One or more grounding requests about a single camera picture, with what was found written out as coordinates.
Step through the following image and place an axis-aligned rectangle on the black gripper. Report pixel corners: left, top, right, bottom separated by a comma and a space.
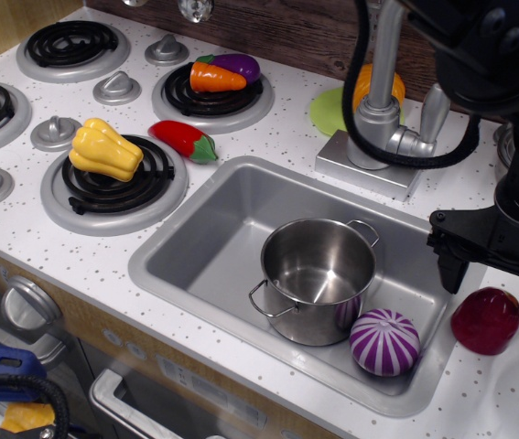
427, 206, 519, 294

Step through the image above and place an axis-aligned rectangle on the red toy sweet potato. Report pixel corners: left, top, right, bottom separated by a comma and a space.
450, 287, 519, 356

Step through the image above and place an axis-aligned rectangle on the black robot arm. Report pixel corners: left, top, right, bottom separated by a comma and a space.
406, 1, 519, 293

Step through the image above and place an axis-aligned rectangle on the steel pot at right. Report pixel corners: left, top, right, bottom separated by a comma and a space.
493, 123, 514, 180

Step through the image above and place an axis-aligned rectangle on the stainless steel pot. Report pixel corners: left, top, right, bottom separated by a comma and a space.
248, 219, 380, 347

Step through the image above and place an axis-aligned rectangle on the grey toy sink basin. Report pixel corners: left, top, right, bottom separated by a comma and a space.
128, 157, 455, 417

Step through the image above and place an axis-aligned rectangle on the purple striped toy onion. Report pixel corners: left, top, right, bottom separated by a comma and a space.
349, 308, 421, 377

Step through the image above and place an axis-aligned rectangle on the silver toy faucet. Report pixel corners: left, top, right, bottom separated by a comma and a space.
315, 1, 450, 201

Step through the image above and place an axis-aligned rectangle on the orange toy pumpkin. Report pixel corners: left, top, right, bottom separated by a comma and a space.
352, 63, 405, 111

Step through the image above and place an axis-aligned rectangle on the light green round mat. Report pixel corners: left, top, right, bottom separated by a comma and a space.
309, 86, 405, 136

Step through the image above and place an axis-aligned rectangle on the back right black burner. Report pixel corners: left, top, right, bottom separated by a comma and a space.
152, 63, 275, 134

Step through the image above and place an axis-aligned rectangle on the red toy chili pepper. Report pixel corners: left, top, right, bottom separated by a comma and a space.
148, 120, 218, 165

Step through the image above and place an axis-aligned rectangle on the purple toy eggplant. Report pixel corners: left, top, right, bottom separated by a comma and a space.
196, 53, 261, 83

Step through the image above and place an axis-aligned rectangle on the orange toy carrot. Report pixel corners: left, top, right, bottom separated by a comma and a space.
189, 61, 247, 92

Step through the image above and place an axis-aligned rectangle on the hanging silver utensil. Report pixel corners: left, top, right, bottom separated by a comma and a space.
178, 0, 214, 24
123, 0, 148, 7

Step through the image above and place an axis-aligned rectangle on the front right black burner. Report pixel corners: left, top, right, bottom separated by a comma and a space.
40, 135, 189, 236

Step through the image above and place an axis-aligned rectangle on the yellow toy bell pepper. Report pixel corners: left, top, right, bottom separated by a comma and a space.
68, 118, 144, 182

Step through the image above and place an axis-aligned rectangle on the silver oven dial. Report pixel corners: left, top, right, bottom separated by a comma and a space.
1, 275, 62, 331

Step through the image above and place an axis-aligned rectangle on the back left black burner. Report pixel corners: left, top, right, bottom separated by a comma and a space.
16, 20, 131, 83

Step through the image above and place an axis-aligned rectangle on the yellow cloth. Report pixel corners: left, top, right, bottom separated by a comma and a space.
0, 402, 55, 433

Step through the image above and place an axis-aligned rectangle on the blue clamp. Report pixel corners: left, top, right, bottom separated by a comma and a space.
0, 345, 47, 402

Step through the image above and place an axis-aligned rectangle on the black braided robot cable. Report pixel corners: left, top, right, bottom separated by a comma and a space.
341, 0, 482, 169

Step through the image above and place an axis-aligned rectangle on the silver oven door handle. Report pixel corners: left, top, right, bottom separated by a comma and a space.
89, 368, 186, 438

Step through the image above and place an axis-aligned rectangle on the black cable bottom left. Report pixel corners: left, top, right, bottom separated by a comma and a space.
0, 374, 71, 439

